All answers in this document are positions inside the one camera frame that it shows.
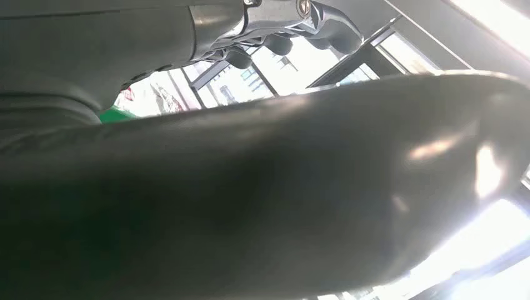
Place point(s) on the dark window frame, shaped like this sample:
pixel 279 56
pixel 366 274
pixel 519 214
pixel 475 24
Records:
pixel 364 58

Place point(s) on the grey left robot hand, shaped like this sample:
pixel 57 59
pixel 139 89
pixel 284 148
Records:
pixel 103 37

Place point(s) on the grey mailer bag with barcodes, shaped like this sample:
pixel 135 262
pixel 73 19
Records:
pixel 248 198

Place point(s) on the green plastic crate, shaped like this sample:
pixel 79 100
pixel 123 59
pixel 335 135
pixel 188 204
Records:
pixel 114 116

